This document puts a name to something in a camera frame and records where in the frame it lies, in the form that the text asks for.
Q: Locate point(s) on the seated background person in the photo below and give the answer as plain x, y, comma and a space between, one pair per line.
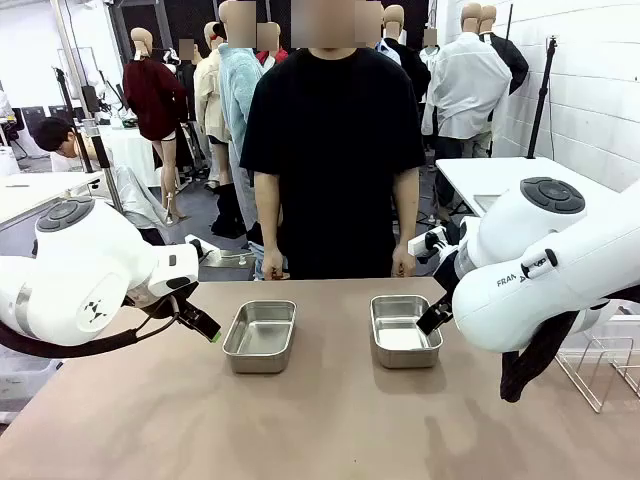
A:
55, 137

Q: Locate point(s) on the large white table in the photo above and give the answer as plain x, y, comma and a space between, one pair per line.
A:
480, 175

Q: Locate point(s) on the blue denim garment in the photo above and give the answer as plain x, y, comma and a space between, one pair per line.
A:
257, 262

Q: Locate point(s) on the mannequin in black jacket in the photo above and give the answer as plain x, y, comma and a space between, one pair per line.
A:
512, 62
410, 70

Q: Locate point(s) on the tall black tripod stand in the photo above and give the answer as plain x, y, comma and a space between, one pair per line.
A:
542, 100

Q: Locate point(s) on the mannequin in red garment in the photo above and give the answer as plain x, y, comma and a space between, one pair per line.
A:
277, 54

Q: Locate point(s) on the person's right forearm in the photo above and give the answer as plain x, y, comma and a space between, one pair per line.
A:
267, 210

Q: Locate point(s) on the black clothes pile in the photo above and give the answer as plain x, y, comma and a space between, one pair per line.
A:
227, 215

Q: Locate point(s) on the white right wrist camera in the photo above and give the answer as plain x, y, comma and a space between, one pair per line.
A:
427, 242

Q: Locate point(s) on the person's left forearm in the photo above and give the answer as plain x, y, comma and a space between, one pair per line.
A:
406, 210

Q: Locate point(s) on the stainless steel rectangular container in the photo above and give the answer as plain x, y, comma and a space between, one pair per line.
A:
400, 340
257, 340

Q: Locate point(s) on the mannequin in maroon top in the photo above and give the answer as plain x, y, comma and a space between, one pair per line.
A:
150, 100

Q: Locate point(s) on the person torso black t-shirt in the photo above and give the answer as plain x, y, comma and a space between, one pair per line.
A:
335, 150

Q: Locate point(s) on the mannequin in white shirt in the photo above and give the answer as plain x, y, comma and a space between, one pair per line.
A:
465, 85

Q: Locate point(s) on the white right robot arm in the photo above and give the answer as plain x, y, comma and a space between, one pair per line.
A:
550, 280

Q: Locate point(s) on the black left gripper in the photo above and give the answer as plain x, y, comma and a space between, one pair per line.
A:
187, 312

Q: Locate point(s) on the grey metal base plate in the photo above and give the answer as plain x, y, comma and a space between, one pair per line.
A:
230, 260

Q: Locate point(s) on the low white table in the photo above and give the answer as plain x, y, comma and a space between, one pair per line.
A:
30, 192

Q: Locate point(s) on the black stand with clamp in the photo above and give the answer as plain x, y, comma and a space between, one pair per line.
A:
101, 152

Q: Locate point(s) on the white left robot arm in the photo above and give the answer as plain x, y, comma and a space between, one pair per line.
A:
75, 260

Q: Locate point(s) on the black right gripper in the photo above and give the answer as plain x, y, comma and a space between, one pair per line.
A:
442, 310

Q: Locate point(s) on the person's right hand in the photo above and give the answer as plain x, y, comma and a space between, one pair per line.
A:
274, 264

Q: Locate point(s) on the person's left hand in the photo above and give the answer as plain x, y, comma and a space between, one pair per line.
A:
404, 261

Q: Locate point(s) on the mannequin in beige shirt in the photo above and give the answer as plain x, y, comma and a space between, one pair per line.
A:
207, 100

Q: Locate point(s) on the mannequin in light blue fleece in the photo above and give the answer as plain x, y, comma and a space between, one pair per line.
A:
237, 90

